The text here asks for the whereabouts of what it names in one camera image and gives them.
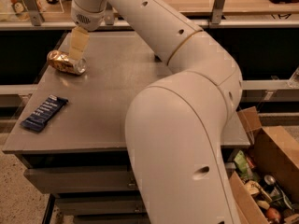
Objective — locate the green snack packet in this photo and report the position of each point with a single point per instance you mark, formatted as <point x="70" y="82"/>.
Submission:
<point x="242" y="166"/>

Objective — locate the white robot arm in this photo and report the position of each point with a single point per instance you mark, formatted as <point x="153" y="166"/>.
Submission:
<point x="173" y="127"/>

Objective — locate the wooden table top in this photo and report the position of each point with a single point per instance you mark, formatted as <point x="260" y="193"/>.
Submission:
<point x="233" y="7"/>

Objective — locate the grey metal railing bracket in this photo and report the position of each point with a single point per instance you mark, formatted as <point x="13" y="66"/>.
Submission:
<point x="217" y="11"/>
<point x="109" y="15"/>
<point x="34" y="12"/>

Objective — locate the open cardboard box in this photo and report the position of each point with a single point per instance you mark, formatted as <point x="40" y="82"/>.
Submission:
<point x="273" y="157"/>

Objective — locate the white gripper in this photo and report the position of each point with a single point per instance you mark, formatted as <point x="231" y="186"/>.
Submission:
<point x="86" y="17"/>

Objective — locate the dark blue snack bar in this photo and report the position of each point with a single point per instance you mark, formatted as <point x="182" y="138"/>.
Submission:
<point x="40" y="117"/>

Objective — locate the orange gold soda can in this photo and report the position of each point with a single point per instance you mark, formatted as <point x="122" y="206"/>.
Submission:
<point x="62" y="62"/>

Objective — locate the red apple in box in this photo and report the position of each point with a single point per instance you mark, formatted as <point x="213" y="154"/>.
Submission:
<point x="273" y="215"/>

